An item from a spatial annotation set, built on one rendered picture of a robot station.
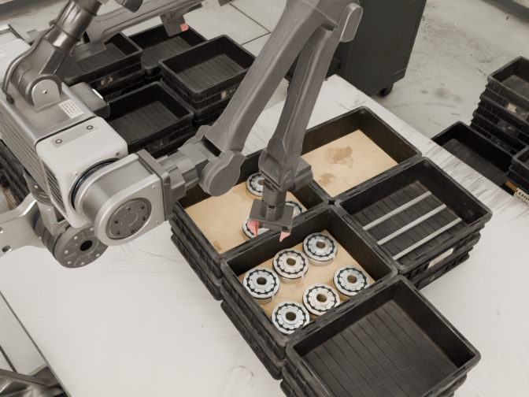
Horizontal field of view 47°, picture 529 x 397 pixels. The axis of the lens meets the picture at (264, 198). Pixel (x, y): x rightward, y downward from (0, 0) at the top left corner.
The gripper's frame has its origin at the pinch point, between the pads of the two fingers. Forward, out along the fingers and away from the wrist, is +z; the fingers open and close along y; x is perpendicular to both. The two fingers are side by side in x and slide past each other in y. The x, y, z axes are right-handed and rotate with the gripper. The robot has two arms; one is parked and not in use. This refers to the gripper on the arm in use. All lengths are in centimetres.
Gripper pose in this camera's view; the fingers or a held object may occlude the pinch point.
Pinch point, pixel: (268, 235)
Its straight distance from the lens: 153.2
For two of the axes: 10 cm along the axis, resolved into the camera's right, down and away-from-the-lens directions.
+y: -9.8, -1.9, 0.7
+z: -0.8, 6.6, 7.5
